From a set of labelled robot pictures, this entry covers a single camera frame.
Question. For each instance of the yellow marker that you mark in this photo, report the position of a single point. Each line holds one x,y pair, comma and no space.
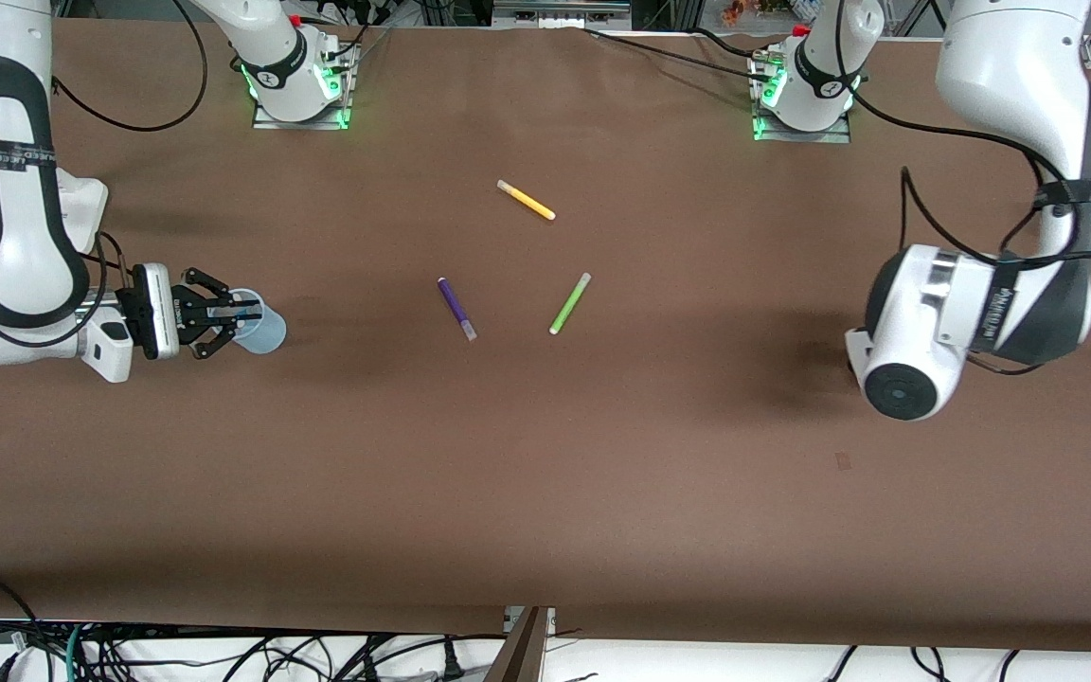
527,200

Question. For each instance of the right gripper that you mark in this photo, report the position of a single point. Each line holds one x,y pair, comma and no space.
187,315

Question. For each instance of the brown wooden board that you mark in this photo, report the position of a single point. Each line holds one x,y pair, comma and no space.
522,655

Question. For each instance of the purple marker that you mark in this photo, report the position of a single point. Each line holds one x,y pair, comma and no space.
452,301

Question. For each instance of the light blue plastic cup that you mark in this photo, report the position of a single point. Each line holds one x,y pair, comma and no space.
267,333

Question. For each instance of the green marker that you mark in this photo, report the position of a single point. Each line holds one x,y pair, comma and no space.
569,305

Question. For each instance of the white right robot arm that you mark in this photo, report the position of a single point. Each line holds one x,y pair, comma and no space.
15,246

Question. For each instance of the colourful background item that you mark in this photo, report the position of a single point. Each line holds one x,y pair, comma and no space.
754,9

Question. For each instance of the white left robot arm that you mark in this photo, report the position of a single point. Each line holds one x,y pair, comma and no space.
1010,66

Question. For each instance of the aluminium frame bar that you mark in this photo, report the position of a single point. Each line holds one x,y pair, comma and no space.
555,9

